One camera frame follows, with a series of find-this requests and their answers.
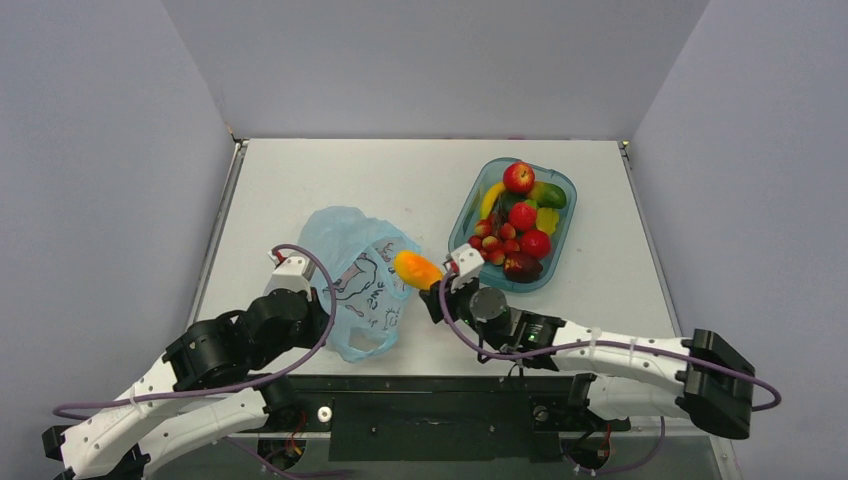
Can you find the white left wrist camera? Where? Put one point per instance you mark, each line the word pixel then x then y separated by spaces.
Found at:
pixel 293 274

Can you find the green orange fake mango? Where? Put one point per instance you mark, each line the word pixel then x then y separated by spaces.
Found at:
pixel 548 195

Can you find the dark red fake fruit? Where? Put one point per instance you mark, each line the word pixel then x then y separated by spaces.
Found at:
pixel 520 267

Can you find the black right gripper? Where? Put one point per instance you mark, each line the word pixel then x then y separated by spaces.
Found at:
pixel 436 302

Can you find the fake cherry bunch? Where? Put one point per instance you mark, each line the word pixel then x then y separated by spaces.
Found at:
pixel 494 240

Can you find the yellow fake starfruit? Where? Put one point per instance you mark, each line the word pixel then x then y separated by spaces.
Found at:
pixel 547 220

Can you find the red fake apple from bag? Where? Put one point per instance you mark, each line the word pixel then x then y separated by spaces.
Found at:
pixel 519 178

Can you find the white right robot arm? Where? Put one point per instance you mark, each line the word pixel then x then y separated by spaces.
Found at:
pixel 701 378

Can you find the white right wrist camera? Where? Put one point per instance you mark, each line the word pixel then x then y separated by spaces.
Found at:
pixel 465 263

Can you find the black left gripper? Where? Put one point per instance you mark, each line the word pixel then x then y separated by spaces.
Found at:
pixel 318 318

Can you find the orange yellow fake fruit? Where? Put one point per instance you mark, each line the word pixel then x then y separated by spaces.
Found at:
pixel 416 271

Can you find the light blue plastic bag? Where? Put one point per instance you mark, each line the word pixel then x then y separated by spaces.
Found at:
pixel 359 252

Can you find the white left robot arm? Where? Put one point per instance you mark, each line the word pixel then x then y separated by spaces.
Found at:
pixel 221 376

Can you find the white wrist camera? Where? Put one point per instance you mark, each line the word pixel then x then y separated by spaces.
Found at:
pixel 465 263
pixel 293 274

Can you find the yellow fake banana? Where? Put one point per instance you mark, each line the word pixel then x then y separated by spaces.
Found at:
pixel 489 204

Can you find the red fake strawberry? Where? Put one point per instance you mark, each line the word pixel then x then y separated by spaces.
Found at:
pixel 522 216

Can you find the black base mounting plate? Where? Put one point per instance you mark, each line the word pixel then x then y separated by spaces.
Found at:
pixel 441 418

